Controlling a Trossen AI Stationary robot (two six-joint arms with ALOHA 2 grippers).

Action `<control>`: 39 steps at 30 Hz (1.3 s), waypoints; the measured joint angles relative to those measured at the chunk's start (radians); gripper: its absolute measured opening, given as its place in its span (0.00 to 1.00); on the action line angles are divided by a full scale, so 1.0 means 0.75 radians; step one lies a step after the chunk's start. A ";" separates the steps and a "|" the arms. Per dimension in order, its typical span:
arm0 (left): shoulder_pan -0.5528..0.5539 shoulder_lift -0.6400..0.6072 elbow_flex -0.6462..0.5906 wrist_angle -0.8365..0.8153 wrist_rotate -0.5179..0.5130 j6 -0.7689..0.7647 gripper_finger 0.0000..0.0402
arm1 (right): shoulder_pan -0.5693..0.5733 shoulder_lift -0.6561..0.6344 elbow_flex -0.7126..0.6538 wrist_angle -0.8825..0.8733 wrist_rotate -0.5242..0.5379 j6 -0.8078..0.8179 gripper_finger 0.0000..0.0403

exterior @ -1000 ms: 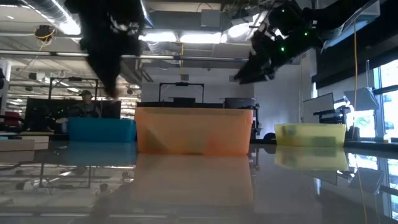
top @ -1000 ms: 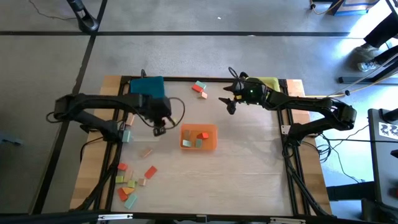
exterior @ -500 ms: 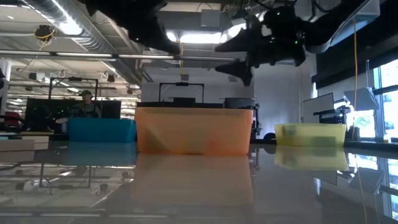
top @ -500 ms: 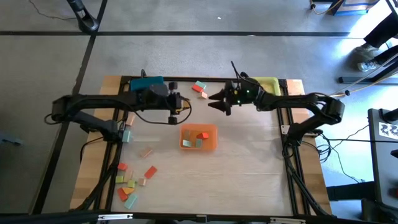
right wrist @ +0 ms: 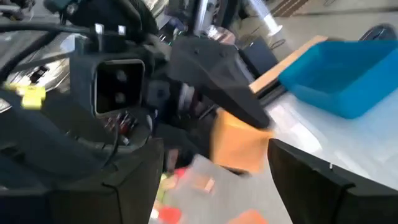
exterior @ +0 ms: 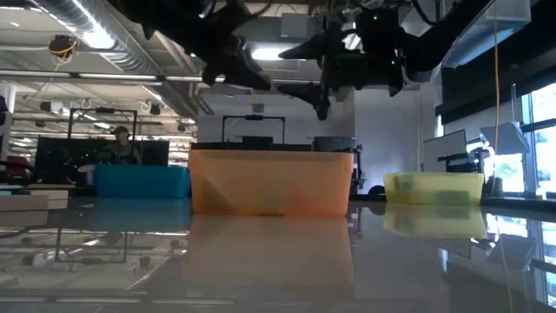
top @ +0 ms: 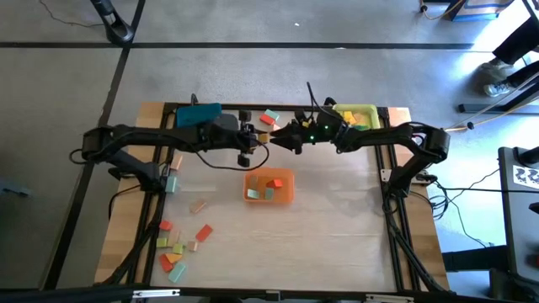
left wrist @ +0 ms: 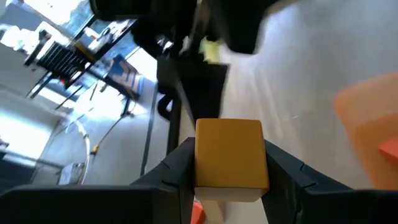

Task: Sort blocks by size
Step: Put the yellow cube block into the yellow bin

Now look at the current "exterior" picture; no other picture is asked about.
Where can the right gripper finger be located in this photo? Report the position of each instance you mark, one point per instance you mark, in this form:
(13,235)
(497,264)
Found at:
(317,95)
(321,48)

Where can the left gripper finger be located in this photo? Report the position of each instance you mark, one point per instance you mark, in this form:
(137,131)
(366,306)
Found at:
(213,75)
(254,78)

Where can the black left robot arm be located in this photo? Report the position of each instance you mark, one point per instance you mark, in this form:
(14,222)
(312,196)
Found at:
(165,17)

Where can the ceiling light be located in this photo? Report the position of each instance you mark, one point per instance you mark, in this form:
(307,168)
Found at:
(267,53)

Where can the grey ceiling box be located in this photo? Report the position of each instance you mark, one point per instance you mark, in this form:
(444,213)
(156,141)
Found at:
(294,26)

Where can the black box monitor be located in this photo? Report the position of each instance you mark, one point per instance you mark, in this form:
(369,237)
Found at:
(334,144)

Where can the black workstation table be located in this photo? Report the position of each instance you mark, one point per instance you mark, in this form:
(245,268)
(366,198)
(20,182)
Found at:
(217,147)

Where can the black equipment stand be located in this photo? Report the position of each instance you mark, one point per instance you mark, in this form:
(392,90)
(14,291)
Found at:
(358,174)

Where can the orange plastic bin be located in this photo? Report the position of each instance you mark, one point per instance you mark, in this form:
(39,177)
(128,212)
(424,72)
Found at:
(269,182)

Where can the horizontal steel pipe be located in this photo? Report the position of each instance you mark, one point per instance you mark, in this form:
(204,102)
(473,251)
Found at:
(108,76)

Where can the red-orange block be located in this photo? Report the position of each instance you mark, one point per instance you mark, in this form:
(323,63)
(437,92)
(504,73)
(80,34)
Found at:
(299,206)

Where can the person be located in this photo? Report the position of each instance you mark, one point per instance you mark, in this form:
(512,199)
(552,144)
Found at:
(119,150)

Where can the white monitor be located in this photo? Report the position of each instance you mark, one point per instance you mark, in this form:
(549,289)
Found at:
(443,150)

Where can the blue plastic bin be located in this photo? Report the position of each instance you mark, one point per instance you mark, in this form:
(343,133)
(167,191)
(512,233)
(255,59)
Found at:
(139,182)

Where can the yellow plastic bin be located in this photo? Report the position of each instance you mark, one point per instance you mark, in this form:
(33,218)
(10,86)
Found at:
(430,182)

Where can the green small cube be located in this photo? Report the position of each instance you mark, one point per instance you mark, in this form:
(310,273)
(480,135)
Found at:
(449,197)

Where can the pale wooden block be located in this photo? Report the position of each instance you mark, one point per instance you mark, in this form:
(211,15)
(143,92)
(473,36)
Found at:
(58,200)

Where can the window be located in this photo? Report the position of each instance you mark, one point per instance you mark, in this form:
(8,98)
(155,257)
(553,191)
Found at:
(545,152)

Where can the red chair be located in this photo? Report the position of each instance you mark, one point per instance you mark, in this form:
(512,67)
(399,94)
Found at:
(17,167)

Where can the flat wooden block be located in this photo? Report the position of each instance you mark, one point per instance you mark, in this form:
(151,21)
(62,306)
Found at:
(21,203)

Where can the grey wall plate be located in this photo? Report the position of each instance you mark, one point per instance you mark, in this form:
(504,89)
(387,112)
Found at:
(258,108)

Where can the black metal frame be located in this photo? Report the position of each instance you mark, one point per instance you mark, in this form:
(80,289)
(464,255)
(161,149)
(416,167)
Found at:
(254,117)
(70,126)

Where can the silver rectangular ceiling duct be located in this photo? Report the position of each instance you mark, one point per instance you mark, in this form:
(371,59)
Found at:
(512,17)

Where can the silver round ceiling duct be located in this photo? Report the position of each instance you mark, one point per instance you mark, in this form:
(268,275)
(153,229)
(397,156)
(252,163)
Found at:
(56,6)

